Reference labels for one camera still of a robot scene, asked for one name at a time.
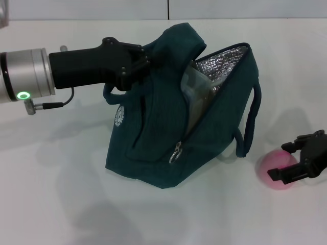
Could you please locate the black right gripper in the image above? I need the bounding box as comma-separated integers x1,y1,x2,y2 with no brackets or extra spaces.
267,129,327,185

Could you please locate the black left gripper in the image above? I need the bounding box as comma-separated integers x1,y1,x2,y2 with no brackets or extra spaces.
48,37,161,92

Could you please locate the pink peach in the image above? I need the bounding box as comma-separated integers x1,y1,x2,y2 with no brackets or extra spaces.
255,149,299,191

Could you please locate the clear plastic food container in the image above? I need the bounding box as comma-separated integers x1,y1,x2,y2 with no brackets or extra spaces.
180,60,223,134

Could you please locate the dark teal insulated lunch bag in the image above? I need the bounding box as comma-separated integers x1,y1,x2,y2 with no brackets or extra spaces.
102,22,263,190

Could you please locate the left arm cable with connector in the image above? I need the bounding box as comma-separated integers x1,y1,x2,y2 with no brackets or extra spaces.
24,45,75,115

